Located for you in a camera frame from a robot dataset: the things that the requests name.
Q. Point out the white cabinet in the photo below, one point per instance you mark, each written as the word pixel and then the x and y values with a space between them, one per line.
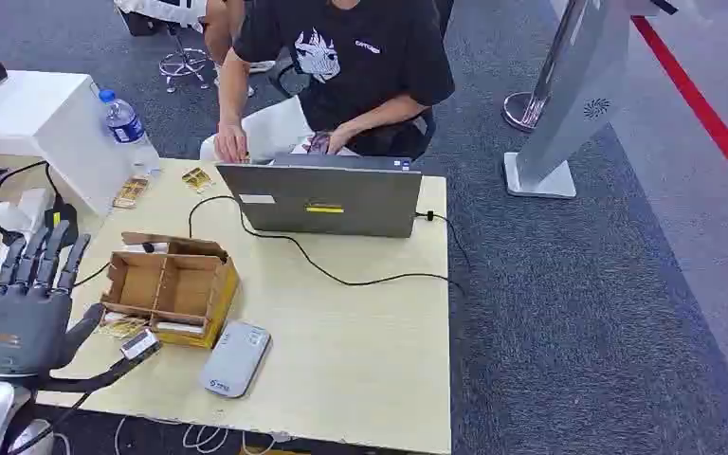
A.
pixel 44 119

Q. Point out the silver kiosk stand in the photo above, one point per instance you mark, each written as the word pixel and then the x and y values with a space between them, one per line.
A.
pixel 574 100

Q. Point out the flat grey device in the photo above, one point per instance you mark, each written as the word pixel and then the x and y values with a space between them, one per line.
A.
pixel 235 361

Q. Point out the black power adapter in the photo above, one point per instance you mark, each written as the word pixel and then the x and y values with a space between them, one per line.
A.
pixel 61 218

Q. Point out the red floor tape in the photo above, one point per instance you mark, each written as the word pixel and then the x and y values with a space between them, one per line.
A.
pixel 706 110

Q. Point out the person's left hand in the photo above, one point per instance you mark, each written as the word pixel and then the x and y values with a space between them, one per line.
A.
pixel 340 138

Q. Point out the white chair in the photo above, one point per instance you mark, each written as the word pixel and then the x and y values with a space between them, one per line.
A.
pixel 270 129

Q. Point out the chrome stool base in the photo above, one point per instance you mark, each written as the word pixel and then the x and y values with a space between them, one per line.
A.
pixel 185 63

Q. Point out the grey laptop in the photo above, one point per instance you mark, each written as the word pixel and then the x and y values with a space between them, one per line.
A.
pixel 332 201

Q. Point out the white stool seat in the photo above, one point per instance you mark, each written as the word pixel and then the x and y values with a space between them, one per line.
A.
pixel 163 9

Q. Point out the white power strip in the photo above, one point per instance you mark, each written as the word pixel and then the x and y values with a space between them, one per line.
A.
pixel 28 204

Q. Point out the person's right hand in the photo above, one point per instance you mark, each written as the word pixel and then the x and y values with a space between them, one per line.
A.
pixel 231 143

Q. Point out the loose gold cards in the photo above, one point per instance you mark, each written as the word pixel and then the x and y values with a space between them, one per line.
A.
pixel 122 325

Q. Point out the wooden card box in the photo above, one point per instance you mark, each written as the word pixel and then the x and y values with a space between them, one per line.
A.
pixel 179 295

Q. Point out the gold card pack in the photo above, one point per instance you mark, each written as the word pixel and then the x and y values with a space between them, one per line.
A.
pixel 130 191
pixel 197 179

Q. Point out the chrome stanchion post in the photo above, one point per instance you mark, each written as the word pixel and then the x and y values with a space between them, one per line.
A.
pixel 536 94

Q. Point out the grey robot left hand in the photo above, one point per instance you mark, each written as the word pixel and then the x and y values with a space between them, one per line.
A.
pixel 22 326

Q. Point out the clear water bottle blue cap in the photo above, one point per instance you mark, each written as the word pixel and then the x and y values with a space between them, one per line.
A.
pixel 126 129

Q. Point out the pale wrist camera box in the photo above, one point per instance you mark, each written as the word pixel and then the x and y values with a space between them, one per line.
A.
pixel 140 344

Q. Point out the person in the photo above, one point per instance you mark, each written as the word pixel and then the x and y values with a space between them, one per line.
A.
pixel 364 69
pixel 218 28

